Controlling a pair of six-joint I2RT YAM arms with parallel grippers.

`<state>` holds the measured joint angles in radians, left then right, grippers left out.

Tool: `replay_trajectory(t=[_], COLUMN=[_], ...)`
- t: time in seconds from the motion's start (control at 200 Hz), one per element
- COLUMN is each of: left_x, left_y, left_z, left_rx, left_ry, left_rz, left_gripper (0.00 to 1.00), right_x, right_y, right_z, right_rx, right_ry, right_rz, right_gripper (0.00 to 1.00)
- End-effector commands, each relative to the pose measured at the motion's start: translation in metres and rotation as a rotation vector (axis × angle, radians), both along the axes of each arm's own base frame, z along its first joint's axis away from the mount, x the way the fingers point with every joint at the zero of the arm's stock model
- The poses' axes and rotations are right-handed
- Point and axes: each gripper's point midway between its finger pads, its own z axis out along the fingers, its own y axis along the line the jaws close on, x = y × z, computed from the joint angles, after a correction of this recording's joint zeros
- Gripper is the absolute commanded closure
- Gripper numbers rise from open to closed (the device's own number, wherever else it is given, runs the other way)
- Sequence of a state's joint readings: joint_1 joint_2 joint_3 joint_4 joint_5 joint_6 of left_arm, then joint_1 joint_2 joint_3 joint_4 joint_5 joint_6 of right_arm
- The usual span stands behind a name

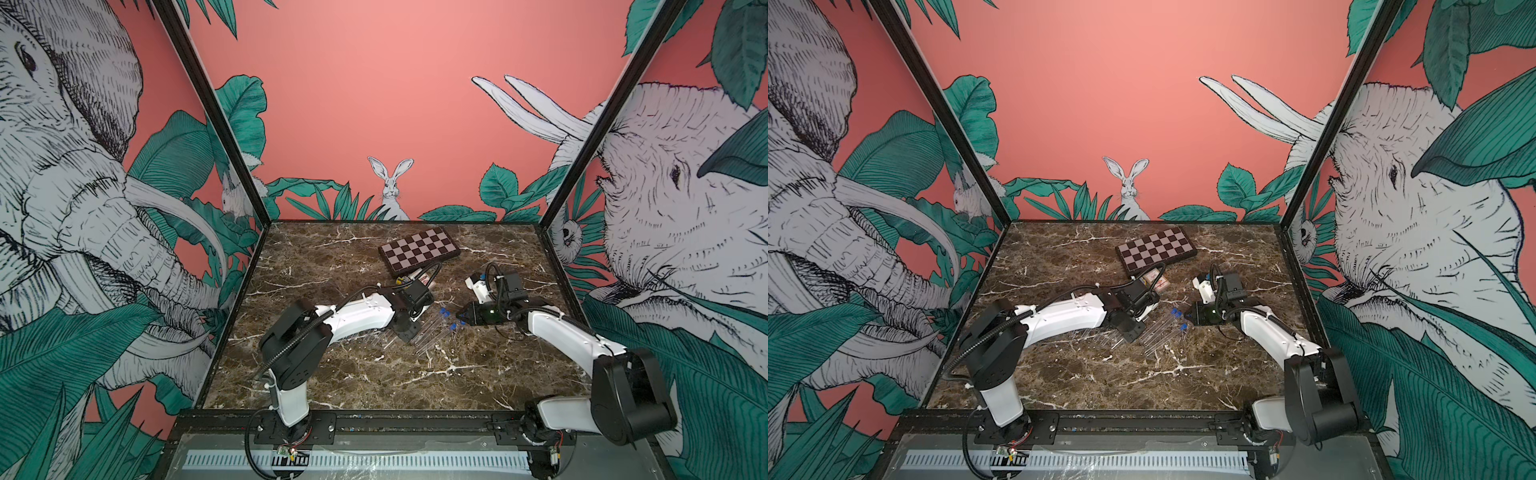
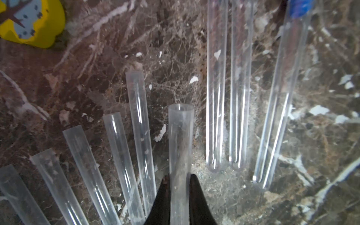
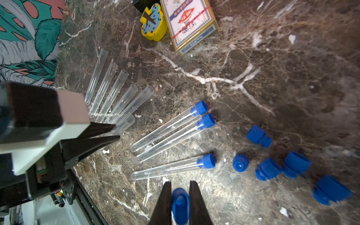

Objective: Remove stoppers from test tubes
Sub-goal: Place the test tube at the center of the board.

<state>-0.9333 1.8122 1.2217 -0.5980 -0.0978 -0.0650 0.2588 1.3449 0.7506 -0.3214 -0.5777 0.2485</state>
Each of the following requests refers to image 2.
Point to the yellow butterfly toy block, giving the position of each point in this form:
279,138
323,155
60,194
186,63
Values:
36,23

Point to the clear test tube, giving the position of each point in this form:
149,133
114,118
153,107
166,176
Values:
52,173

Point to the test tube with blue stopper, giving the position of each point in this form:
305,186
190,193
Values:
217,18
123,163
289,58
241,59
20,198
180,128
87,166
142,137

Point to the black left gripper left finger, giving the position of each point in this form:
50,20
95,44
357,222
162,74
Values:
160,212

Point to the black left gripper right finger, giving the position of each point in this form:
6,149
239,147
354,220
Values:
199,212

